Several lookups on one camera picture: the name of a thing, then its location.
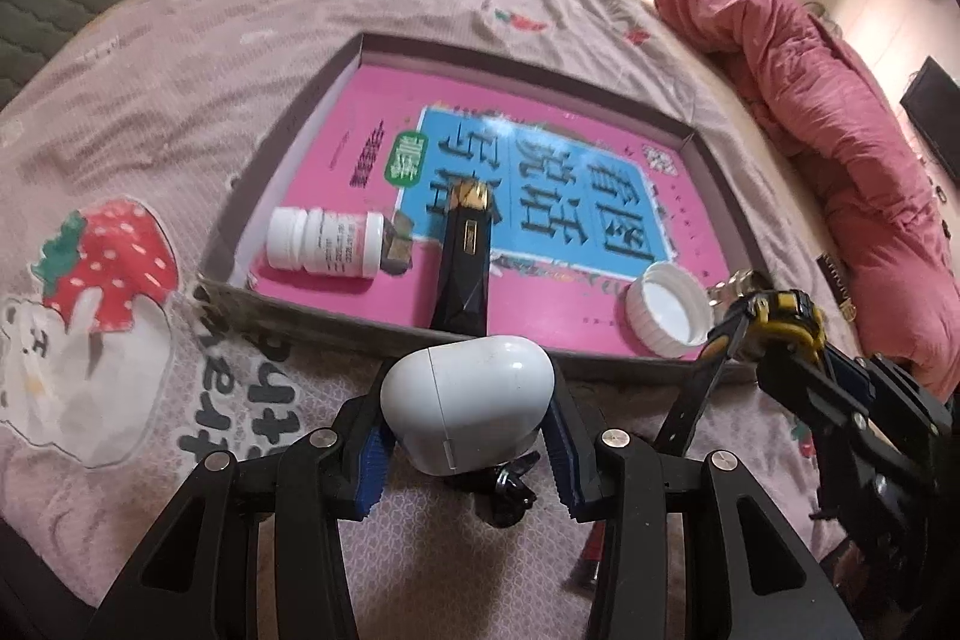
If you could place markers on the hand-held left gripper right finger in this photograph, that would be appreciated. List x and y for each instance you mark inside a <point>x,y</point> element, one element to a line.
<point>564,460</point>

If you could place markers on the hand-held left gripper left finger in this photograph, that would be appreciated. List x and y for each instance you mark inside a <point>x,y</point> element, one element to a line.
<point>371,471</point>

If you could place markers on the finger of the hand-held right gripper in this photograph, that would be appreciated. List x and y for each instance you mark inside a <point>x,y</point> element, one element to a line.
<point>892,389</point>
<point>810,396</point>

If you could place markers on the yellow black wrist watch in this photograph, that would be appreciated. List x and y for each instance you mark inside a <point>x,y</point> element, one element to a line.
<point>784,314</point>

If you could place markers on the white earbud case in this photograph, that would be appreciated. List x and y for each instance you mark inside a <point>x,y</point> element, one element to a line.
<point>465,400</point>

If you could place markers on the white plastic lid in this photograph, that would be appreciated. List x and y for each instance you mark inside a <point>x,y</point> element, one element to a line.
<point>667,310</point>

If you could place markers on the black gold bottle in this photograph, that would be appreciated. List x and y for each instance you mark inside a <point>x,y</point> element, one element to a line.
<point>461,272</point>

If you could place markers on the white pill bottle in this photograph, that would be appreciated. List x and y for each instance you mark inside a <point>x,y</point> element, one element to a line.
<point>330,241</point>

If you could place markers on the shallow cardboard box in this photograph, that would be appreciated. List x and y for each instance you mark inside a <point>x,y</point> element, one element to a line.
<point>300,108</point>

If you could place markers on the small black object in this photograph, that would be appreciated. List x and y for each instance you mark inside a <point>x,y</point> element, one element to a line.
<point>510,494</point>

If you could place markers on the red stick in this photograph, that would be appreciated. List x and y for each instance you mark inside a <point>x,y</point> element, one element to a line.
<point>585,554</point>

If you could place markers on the black gold label strip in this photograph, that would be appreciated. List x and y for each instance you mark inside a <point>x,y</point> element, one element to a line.
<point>836,284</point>

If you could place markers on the pink book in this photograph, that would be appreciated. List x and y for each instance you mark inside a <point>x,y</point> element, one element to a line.
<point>570,220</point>

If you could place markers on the black television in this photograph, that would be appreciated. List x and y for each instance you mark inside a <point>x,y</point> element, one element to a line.
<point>934,115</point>

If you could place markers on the pink blanket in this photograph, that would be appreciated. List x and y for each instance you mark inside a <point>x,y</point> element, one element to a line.
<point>825,108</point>

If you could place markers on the lilac printed bed quilt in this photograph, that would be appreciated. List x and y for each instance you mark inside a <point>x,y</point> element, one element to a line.
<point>150,85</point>

